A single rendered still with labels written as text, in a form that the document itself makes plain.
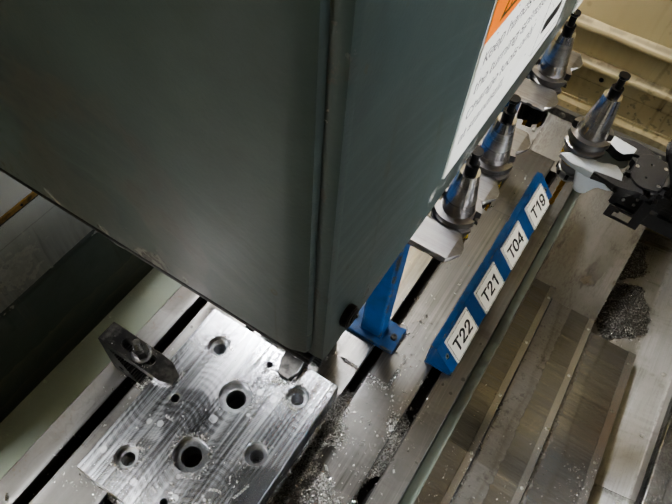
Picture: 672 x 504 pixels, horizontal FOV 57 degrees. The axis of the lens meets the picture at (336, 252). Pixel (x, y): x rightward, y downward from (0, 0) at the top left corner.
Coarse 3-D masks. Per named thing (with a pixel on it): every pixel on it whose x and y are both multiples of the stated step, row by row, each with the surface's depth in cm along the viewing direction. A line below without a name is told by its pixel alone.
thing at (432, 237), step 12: (420, 228) 79; (432, 228) 80; (444, 228) 80; (420, 240) 78; (432, 240) 78; (444, 240) 79; (456, 240) 79; (432, 252) 78; (444, 252) 78; (456, 252) 78
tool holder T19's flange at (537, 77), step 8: (536, 64) 99; (536, 72) 96; (568, 72) 97; (536, 80) 96; (544, 80) 96; (552, 80) 96; (560, 80) 96; (568, 80) 97; (552, 88) 97; (560, 88) 97
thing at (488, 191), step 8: (480, 176) 85; (488, 176) 85; (480, 184) 84; (488, 184) 84; (496, 184) 84; (480, 192) 83; (488, 192) 83; (496, 192) 84; (480, 200) 83; (488, 200) 83
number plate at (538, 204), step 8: (536, 192) 118; (544, 192) 120; (536, 200) 118; (544, 200) 120; (528, 208) 116; (536, 208) 118; (544, 208) 120; (528, 216) 117; (536, 216) 118; (536, 224) 118
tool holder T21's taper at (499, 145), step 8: (496, 120) 81; (496, 128) 81; (504, 128) 80; (512, 128) 80; (488, 136) 83; (496, 136) 82; (504, 136) 81; (512, 136) 82; (480, 144) 86; (488, 144) 83; (496, 144) 82; (504, 144) 82; (488, 152) 84; (496, 152) 83; (504, 152) 83; (488, 160) 85; (496, 160) 84; (504, 160) 85
